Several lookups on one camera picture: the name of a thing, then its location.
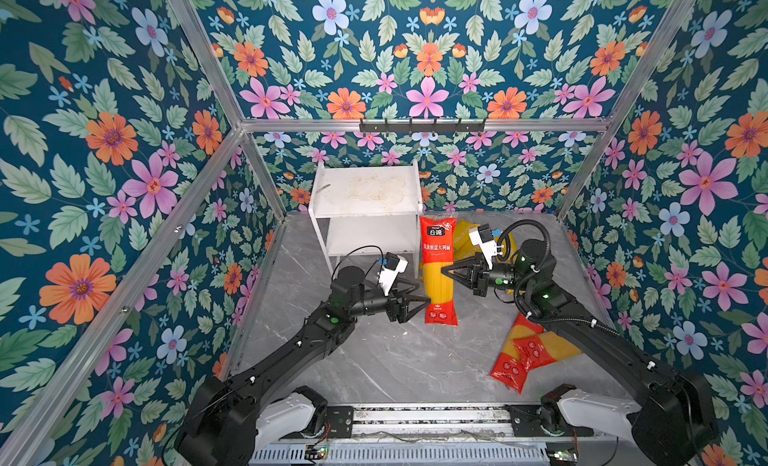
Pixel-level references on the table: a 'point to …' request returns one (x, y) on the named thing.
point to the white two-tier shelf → (368, 210)
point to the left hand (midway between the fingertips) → (426, 291)
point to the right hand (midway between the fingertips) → (445, 269)
